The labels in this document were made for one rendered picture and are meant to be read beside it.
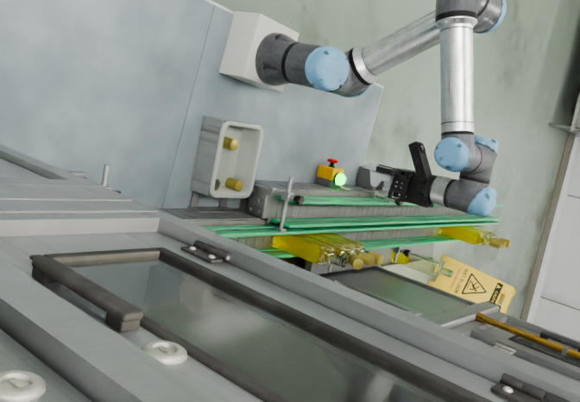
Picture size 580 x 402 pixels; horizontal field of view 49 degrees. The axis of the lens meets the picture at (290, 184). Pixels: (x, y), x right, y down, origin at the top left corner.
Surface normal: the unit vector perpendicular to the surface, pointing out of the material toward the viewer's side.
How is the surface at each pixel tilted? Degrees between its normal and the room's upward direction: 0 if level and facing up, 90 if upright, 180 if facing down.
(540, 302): 90
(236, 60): 90
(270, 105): 0
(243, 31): 90
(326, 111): 0
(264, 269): 90
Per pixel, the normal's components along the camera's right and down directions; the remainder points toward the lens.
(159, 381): 0.20, -0.97
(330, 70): 0.65, 0.25
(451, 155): -0.63, -0.04
